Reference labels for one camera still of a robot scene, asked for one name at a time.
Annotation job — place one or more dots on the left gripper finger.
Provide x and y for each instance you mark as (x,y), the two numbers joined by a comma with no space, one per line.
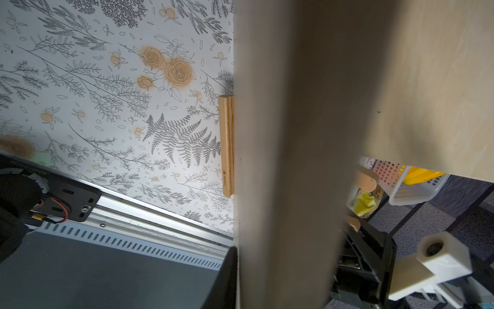
(223,293)

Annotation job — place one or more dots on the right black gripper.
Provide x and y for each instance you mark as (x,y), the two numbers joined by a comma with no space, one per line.
(364,268)

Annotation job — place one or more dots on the wooden easel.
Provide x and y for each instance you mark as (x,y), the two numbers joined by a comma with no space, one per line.
(226,124)

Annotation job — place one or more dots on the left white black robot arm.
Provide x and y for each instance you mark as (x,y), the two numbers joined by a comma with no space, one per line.
(22,193)

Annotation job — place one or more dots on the green snack bag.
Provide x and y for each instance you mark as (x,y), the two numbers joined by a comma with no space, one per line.
(365,203)

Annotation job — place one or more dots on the white plastic basket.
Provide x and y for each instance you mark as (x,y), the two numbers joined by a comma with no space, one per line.
(407,185)

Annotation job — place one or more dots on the yellow banana bunch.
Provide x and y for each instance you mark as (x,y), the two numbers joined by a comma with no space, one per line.
(418,175)

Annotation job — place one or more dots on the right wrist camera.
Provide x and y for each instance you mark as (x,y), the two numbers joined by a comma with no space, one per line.
(439,258)

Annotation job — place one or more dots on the aluminium rail base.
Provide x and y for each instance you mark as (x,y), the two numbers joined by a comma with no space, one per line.
(113,252)

